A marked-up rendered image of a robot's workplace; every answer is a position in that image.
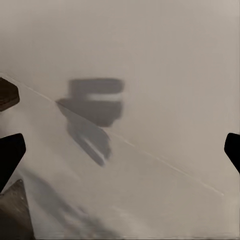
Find cutting board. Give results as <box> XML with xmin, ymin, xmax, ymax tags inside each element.
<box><xmin>0</xmin><ymin>76</ymin><xmax>19</xmax><ymax>106</ymax></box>

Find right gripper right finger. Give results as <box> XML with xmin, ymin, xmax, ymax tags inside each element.
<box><xmin>224</xmin><ymin>132</ymin><xmax>240</xmax><ymax>173</ymax></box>

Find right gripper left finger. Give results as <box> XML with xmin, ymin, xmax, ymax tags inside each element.
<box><xmin>0</xmin><ymin>133</ymin><xmax>26</xmax><ymax>193</ymax></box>

